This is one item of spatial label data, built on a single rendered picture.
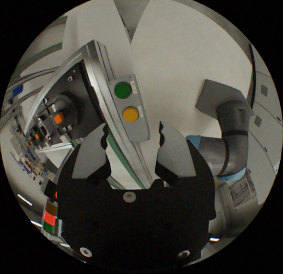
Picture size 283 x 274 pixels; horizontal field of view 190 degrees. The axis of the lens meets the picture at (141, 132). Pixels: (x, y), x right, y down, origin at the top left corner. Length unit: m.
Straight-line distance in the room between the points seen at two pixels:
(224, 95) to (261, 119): 2.52
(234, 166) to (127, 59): 0.46
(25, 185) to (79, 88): 11.37
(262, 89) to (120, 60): 2.82
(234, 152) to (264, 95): 2.58
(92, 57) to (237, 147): 0.45
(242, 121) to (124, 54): 0.43
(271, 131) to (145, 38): 2.73
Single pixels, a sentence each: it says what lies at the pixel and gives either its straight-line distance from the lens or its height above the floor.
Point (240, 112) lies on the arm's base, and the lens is 0.33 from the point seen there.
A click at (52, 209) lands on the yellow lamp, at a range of 0.43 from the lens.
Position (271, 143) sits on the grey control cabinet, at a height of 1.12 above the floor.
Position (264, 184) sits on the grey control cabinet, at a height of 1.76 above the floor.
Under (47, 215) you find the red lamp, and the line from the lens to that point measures 0.44.
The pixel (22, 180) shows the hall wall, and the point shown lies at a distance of 11.32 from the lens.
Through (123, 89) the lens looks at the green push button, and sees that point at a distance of 0.23.
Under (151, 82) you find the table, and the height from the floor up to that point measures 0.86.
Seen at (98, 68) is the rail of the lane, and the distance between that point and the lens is 0.26.
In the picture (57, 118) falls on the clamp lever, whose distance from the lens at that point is 0.23.
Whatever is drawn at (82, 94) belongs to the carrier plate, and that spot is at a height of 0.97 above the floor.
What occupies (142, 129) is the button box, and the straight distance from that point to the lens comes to 0.28.
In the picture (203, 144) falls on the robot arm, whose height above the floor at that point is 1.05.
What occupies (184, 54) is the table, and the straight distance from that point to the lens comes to 0.38.
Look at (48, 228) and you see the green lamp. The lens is 0.46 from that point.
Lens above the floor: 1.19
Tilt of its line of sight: 54 degrees down
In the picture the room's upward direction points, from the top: 177 degrees counter-clockwise
